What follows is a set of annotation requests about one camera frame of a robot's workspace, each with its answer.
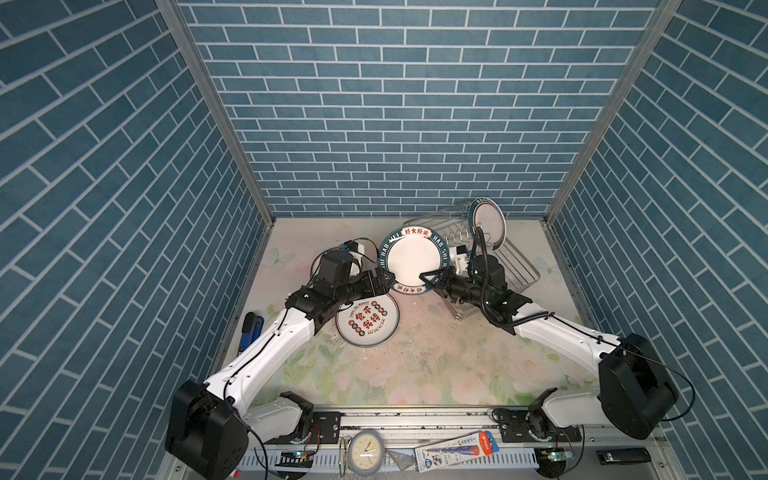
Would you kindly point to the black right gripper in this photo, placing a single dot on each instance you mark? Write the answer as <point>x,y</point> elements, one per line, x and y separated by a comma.
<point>444,284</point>

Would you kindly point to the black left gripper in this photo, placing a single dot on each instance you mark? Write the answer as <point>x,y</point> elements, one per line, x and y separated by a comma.
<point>369,289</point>

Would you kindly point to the second-last hao wei plate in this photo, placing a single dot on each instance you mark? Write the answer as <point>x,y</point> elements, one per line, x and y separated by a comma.
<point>410,251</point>

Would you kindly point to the metal wire dish rack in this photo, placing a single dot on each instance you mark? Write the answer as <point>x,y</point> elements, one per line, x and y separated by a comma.
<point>520,272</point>

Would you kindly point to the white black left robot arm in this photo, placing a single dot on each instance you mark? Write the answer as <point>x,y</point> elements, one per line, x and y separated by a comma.
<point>211,422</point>

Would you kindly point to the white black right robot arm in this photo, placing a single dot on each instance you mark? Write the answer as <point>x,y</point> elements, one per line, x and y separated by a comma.
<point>634,391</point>

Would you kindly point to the rear plate in rack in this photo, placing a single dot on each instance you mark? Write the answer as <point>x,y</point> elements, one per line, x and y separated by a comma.
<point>485,214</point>

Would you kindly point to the blue black stapler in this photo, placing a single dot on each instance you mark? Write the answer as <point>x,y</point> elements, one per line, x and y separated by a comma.
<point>251,330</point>

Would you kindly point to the blue white toothpaste box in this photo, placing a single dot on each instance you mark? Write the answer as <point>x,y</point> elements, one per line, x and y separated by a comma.
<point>455,451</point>

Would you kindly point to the round white dial timer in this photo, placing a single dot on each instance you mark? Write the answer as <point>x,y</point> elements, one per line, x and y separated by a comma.
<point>365,453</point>

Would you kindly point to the aluminium front rail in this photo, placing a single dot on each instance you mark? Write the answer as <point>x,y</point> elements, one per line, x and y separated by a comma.
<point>403,429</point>

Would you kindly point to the black device on rail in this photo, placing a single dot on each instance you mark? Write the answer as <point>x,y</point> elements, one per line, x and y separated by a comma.
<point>623,456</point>

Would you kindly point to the aluminium corner post left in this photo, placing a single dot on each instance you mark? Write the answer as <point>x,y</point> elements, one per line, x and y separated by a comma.
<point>172,14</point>

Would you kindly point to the aluminium corner post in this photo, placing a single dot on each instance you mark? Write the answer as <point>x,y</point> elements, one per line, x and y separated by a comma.
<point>172,14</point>
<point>657,24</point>

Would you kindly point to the aluminium corner post right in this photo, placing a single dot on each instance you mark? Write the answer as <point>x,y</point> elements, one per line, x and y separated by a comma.
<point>657,24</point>

